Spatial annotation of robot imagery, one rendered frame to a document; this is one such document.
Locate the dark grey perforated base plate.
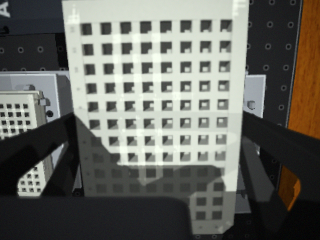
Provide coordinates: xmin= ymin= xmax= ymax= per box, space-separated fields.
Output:
xmin=0 ymin=0 xmax=304 ymax=240

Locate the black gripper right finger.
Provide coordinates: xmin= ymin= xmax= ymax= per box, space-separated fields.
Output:
xmin=239 ymin=110 xmax=320 ymax=240

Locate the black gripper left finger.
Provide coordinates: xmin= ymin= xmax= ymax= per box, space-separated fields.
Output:
xmin=0 ymin=111 xmax=80 ymax=197

